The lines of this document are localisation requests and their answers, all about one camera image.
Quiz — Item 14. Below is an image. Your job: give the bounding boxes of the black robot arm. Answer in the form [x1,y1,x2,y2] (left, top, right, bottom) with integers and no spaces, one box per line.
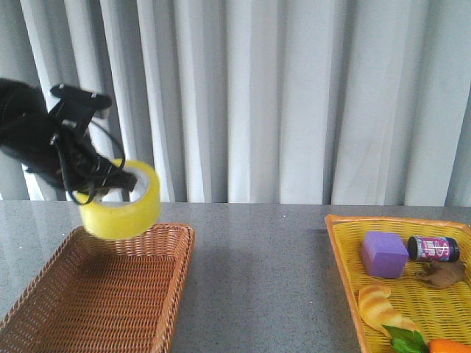
[1,79,137,204]

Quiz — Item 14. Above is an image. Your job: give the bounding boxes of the orange toy carrot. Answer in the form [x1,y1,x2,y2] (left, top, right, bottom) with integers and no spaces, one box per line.
[383,325,470,353]

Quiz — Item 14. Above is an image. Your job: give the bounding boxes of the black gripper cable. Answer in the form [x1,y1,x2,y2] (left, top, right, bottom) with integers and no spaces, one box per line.
[54,119,127,205]

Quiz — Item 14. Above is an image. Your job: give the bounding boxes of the white pleated curtain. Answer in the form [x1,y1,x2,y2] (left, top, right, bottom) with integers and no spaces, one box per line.
[1,1,470,206]

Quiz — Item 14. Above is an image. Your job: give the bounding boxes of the purple foam cube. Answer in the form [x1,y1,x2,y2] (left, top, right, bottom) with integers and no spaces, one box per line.
[361,231,408,279]

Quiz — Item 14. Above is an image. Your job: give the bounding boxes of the brown wicker basket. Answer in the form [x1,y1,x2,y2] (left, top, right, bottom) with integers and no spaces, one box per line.
[1,223,195,352]

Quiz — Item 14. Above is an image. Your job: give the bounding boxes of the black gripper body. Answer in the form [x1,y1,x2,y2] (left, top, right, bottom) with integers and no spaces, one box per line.
[21,83,113,190]

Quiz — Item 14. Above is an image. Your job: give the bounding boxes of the toy croissant bread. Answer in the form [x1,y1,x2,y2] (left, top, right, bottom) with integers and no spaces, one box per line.
[358,282,419,338]

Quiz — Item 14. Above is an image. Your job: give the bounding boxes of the yellow tape roll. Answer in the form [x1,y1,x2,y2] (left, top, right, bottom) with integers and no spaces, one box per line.
[77,160,160,240]

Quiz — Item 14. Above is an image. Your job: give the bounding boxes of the purple black can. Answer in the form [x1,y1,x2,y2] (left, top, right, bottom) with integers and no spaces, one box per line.
[407,236,461,263]

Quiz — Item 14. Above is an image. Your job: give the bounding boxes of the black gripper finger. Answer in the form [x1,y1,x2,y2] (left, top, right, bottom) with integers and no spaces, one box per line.
[91,155,137,199]

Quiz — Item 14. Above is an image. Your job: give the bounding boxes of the yellow wicker basket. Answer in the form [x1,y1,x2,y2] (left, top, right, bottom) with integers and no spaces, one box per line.
[325,215,470,352]

